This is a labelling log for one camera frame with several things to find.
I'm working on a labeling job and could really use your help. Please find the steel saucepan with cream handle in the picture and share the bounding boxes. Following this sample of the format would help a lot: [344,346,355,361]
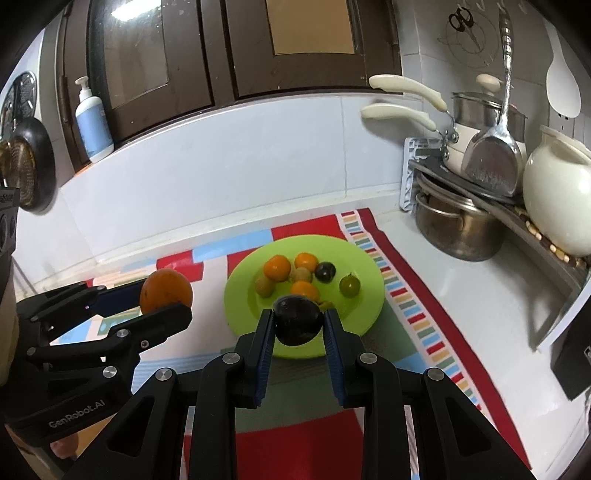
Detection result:
[369,73,529,141]

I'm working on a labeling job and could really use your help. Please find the person's left hand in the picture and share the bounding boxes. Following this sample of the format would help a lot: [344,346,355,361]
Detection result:
[48,438,79,460]

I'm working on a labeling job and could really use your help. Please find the white saucepan with cream handle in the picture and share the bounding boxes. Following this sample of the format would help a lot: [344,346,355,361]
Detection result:
[361,104,527,174]

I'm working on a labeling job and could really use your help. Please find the brown wooden window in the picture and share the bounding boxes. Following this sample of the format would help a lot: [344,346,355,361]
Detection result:
[60,0,402,154]

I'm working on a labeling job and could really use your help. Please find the black handled hanging scissors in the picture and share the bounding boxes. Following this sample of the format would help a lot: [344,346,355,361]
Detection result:
[448,8,481,49]

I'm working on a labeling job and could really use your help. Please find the white rice spoon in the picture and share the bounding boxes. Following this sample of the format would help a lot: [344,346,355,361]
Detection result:
[545,21,583,118]

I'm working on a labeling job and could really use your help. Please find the colourful patchwork mat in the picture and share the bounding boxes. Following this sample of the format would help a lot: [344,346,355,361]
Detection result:
[14,208,509,480]

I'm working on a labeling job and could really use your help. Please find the large orange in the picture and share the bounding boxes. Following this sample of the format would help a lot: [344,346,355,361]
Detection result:
[140,270,194,315]
[263,255,292,282]
[290,281,320,303]

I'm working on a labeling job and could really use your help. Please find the round metal strainer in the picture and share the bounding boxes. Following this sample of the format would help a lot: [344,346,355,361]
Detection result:
[0,71,38,137]

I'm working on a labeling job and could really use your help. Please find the steel spatula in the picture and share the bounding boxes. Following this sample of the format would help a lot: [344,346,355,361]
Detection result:
[462,7,525,197]

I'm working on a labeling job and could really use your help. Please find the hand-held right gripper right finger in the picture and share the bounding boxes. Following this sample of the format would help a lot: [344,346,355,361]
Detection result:
[322,308,532,480]

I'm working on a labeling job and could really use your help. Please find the large steel pot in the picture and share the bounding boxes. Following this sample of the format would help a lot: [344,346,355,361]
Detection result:
[414,172,506,262]

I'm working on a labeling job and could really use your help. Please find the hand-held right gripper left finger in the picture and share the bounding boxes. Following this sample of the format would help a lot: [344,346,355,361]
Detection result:
[62,308,276,480]

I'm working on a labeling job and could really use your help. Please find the metal dish rack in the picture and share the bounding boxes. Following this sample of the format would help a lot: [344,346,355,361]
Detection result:
[399,136,591,352]

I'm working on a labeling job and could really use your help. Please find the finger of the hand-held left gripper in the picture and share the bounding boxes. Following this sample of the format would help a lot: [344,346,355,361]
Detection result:
[25,302,194,384]
[16,279,147,346]

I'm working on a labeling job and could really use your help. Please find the cream ceramic pot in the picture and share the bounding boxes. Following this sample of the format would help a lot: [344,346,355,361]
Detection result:
[523,124,591,257]

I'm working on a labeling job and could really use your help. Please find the wooden bead trivet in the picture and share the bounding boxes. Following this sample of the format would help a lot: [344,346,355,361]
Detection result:
[515,205,589,269]

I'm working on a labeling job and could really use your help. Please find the black frying pan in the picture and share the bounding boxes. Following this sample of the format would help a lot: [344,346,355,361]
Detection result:
[0,116,57,213]

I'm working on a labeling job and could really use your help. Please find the white wall socket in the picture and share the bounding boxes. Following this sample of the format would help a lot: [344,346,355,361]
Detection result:
[549,111,591,139]

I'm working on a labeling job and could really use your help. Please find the green plate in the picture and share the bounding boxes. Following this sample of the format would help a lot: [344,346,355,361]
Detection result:
[224,234,385,360]

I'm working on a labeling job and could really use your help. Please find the blue white pump bottle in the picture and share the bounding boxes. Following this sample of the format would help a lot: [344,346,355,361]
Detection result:
[74,76,115,163]

